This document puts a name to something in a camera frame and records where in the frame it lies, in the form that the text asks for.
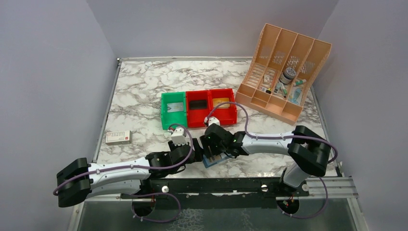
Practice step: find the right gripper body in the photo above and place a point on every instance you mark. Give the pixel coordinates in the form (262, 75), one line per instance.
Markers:
(224, 147)

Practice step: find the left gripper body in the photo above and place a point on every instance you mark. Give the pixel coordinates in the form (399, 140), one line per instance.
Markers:
(197, 158)

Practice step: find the blue leather card holder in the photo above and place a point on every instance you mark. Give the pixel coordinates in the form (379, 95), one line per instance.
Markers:
(225, 157)

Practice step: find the gold credit card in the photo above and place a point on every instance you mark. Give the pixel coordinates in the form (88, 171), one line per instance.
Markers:
(214, 159)

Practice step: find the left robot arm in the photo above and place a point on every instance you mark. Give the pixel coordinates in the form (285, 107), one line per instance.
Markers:
(80, 180)

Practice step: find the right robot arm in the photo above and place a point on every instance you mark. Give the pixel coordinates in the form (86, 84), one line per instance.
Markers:
(309, 151)

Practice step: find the black card in bin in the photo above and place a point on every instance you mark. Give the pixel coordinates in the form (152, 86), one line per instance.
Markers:
(198, 104)

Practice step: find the gold card in bin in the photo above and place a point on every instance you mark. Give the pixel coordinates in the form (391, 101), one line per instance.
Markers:
(219, 102)

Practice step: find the silver card in bin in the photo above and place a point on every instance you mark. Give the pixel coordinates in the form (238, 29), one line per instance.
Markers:
(175, 107)

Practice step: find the right red plastic bin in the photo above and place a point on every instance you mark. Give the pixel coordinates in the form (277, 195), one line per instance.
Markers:
(226, 116)

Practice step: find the red plastic bin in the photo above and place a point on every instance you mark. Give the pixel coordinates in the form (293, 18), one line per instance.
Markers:
(195, 118)
(226, 116)

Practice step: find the middle red plastic bin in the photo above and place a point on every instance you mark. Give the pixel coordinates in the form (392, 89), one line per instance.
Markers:
(195, 118)

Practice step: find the green plastic bin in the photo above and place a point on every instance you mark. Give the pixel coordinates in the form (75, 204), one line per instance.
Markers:
(170, 118)

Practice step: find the small white red box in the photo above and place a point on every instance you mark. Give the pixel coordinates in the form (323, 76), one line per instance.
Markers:
(118, 137)

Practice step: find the small items in organizer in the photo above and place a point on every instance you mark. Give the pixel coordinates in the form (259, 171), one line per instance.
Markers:
(271, 85)

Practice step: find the light blue packet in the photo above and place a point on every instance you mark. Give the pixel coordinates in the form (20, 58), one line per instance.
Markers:
(295, 95)

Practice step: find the green tipped tube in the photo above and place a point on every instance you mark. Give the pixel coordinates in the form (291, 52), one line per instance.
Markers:
(299, 82)

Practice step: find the round grey jar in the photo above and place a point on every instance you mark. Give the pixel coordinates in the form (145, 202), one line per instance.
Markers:
(287, 75)

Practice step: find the peach desk organizer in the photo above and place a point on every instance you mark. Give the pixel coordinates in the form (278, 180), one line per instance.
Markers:
(278, 48)

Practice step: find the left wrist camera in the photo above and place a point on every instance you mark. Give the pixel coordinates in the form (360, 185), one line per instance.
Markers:
(179, 137)

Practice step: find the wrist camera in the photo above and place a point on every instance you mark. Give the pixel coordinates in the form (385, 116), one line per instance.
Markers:
(179, 137)
(211, 120)

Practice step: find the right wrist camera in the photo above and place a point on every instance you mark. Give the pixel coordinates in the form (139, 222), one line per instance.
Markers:
(211, 120)

